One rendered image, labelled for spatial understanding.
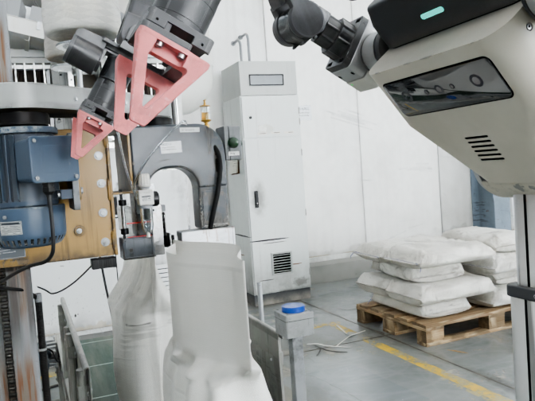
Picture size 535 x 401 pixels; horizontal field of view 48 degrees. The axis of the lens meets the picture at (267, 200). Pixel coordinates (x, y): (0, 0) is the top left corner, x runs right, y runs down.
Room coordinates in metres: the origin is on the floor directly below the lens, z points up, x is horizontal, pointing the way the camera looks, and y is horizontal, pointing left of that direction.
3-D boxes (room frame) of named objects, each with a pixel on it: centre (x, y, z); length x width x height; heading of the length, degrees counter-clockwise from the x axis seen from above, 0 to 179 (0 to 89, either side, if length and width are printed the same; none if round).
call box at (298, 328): (1.53, -0.05, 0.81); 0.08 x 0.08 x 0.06; 22
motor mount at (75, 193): (1.37, 0.46, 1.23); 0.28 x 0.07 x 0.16; 22
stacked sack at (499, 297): (4.32, -1.70, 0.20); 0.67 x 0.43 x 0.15; 112
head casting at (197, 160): (1.67, 0.27, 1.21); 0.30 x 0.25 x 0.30; 22
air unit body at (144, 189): (1.46, 0.29, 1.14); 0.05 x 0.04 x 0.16; 112
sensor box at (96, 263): (1.48, 0.42, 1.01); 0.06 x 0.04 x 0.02; 112
